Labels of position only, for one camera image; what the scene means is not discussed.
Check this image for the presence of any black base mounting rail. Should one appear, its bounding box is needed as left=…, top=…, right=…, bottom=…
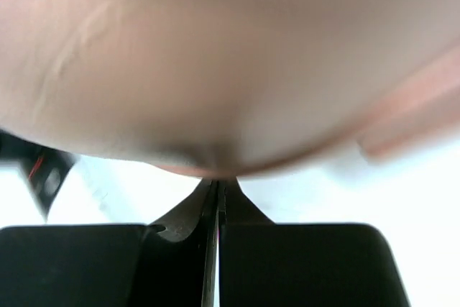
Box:
left=1, top=131, right=76, bottom=219

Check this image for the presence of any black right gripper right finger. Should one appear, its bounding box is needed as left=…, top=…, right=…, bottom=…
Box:
left=218, top=179, right=275, bottom=306

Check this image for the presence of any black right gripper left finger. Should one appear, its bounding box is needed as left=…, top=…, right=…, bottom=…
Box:
left=149, top=179, right=219, bottom=306

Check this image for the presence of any pink hard-shell suitcase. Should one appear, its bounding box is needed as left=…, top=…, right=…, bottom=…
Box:
left=1, top=0, right=459, bottom=176

